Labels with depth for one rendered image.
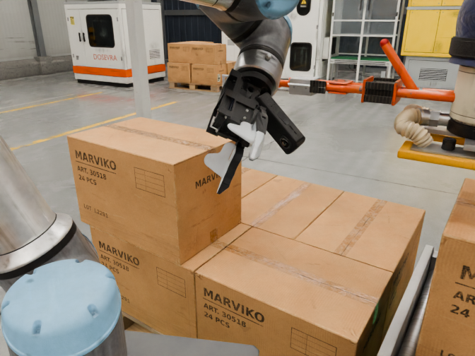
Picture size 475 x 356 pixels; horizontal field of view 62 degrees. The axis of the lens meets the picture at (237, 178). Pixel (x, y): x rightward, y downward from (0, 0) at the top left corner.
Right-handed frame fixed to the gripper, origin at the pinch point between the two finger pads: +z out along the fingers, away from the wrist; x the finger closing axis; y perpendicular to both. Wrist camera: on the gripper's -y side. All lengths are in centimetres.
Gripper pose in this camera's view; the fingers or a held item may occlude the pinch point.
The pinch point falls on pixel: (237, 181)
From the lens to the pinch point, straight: 63.6
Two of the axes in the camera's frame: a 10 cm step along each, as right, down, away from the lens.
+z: -2.5, 8.5, -4.7
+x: 3.6, -3.7, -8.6
